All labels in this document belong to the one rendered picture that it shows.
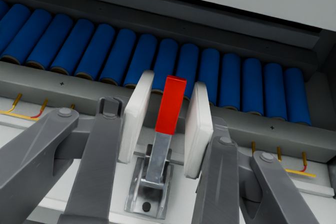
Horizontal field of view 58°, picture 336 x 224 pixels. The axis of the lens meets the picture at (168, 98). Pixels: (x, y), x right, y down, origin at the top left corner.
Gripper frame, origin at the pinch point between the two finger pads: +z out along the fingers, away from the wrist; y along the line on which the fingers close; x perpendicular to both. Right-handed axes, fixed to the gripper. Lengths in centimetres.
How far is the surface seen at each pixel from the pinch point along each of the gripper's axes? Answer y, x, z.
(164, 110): -0.2, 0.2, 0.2
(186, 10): -0.2, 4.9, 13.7
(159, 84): -1.0, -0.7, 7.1
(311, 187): 11.9, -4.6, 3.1
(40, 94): -9.6, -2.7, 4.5
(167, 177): 0.9, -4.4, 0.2
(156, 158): -0.1, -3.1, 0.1
